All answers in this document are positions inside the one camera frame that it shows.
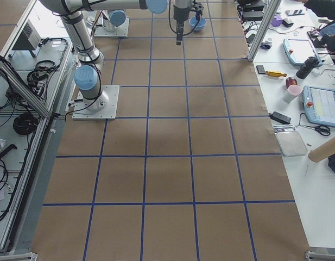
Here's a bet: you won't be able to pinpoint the cardboard tube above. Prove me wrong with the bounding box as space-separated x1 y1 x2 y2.
308 137 335 163

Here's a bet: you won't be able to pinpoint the black water bottle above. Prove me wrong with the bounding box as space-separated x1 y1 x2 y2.
296 57 319 79

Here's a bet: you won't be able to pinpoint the black power adapter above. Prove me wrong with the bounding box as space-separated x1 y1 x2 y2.
269 111 291 125

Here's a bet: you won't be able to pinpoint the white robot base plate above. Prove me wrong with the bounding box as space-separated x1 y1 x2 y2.
72 85 120 120

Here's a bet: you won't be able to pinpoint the yellow cylindrical tool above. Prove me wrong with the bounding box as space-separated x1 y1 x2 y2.
266 71 287 78

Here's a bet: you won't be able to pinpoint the far blue teach pendant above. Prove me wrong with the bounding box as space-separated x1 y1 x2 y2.
282 39 323 67

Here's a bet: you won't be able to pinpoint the purple plastic block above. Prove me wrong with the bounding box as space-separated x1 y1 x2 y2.
271 15 283 27

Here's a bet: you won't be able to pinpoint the blue ceramic bowl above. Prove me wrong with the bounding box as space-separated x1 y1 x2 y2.
188 16 207 32

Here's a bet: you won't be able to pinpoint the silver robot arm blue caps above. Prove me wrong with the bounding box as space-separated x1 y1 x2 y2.
41 1 170 108

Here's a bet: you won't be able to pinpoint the brown paper table mat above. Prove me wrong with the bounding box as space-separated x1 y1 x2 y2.
31 1 309 260

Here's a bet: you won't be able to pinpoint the red apple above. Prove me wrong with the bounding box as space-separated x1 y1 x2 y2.
285 77 298 89

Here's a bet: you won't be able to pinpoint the near blue teach pendant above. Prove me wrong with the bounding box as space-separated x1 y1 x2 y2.
302 85 335 127

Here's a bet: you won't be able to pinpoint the white pink cup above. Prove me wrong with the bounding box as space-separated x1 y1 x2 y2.
283 84 302 103

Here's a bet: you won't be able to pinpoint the aluminium frame post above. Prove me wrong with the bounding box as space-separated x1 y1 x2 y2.
247 0 281 62

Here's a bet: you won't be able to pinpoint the black scissors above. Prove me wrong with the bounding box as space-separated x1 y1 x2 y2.
301 125 331 136

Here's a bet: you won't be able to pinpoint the black small phone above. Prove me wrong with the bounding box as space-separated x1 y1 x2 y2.
256 65 266 74

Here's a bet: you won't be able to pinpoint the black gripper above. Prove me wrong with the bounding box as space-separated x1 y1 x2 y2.
176 21 184 45

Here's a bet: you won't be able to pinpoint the second robot base joint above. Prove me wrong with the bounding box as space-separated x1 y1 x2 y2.
102 10 127 32

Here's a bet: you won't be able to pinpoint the blue teach pendant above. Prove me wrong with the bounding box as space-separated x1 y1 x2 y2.
302 85 335 127
282 39 323 67

